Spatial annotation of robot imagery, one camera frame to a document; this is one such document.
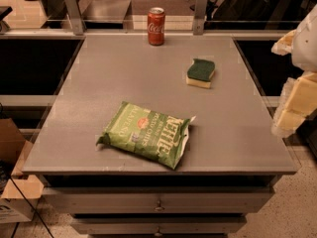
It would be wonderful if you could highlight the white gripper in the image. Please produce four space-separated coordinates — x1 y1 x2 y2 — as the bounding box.
271 5 317 138

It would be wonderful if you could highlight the red coke can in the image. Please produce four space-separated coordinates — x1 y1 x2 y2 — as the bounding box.
147 7 165 46

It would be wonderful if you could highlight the green jalapeno chip bag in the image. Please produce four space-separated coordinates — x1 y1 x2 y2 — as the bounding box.
96 101 194 170

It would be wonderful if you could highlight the green and yellow sponge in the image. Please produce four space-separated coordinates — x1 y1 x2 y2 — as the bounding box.
186 59 215 88

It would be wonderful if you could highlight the upper drawer with knob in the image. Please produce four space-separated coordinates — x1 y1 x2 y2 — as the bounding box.
43 187 274 214

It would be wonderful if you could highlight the drawer with knob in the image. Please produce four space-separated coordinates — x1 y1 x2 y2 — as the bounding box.
71 214 246 235
43 187 274 214

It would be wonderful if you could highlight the lower drawer with knob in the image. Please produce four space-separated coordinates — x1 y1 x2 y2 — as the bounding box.
71 214 246 235

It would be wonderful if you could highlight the cardboard box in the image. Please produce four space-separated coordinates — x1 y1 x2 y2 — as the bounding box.
0 118 44 224

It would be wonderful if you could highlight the right metal bracket post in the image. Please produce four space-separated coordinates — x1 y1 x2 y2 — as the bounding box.
192 0 208 35

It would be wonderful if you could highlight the metal bracket post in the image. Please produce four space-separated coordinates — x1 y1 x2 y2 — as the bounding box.
192 0 208 35
64 0 85 35

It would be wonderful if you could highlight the left metal bracket post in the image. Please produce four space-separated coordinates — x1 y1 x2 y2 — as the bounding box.
64 0 85 35

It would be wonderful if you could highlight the black cable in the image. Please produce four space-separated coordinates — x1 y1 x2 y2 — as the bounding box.
0 162 55 238

